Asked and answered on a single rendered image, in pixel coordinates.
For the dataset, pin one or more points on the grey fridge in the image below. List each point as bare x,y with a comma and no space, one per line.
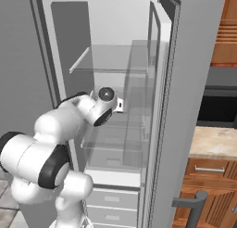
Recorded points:
120,18

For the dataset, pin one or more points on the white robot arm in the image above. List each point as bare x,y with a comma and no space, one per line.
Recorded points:
49,136

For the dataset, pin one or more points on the wooden drawer front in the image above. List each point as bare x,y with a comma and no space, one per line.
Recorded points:
209,169

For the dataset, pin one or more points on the black microwave oven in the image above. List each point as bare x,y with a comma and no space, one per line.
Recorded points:
219,98

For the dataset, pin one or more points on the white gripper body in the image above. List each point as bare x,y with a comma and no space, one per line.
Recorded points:
124,105

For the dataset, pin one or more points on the white fridge drawer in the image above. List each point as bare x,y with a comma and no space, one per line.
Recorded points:
111,217
112,198

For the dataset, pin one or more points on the wooden cupboard door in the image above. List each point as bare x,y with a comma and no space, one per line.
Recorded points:
216,204

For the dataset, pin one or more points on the clear fridge door bin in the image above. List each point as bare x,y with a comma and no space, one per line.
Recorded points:
137,114

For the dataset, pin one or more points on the grey fridge door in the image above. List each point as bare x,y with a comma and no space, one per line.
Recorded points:
191,83

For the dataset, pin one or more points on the glass fridge shelf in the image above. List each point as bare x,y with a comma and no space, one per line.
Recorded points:
114,136
108,57

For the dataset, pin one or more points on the wooden wall cupboards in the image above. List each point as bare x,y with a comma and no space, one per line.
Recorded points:
227,37

